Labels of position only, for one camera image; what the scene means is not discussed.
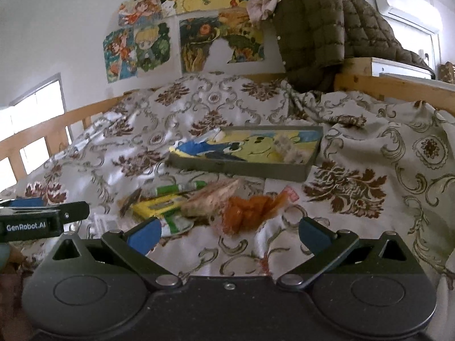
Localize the long white green snack packet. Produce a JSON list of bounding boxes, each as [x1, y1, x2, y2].
[[140, 180, 207, 198]]

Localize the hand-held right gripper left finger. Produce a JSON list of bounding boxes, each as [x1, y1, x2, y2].
[[53, 217, 183, 290]]

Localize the clear wrapped white snack packet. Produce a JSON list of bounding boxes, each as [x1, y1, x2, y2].
[[272, 136, 308, 164]]

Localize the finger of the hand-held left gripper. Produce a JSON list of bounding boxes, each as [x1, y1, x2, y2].
[[0, 197, 45, 210], [59, 201, 90, 223]]

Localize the white plastic wrapper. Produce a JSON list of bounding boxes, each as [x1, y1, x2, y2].
[[195, 130, 225, 143]]

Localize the small anime girl wall poster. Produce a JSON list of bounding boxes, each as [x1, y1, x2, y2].
[[119, 0, 164, 26]]

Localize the window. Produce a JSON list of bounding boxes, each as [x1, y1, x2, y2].
[[0, 74, 69, 186]]

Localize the anime characters wall poster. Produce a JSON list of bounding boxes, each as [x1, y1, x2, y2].
[[103, 23, 171, 82]]

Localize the dark green quilted jacket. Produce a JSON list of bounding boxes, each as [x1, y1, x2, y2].
[[272, 0, 433, 93]]

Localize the white storage box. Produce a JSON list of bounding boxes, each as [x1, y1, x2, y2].
[[370, 58, 436, 79]]

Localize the short white green snack packet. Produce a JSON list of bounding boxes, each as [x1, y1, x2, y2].
[[158, 217, 195, 237]]

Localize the person's left forearm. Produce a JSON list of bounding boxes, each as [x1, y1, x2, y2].
[[0, 252, 33, 341]]

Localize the brown bread snack packet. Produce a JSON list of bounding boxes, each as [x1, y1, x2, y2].
[[181, 179, 241, 218]]

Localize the small dark snack packet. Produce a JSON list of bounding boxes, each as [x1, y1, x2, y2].
[[119, 188, 143, 217]]

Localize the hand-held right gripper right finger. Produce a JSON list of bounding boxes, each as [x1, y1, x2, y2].
[[277, 217, 408, 290]]

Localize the wooden bed frame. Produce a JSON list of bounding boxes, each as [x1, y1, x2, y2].
[[0, 57, 455, 193]]

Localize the floral patterned blanket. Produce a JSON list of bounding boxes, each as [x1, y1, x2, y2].
[[0, 71, 455, 341]]

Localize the yellow snack packet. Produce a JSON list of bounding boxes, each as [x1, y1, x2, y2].
[[131, 194, 200, 219]]

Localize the white air conditioner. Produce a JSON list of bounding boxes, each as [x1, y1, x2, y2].
[[372, 0, 443, 35]]

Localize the small white flat packet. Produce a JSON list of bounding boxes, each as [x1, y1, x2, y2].
[[92, 213, 119, 234]]

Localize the grey tray with cartoon painting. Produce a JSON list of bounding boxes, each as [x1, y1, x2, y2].
[[165, 125, 324, 182]]

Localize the orange snack packet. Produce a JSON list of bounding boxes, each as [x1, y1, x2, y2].
[[222, 188, 288, 236]]

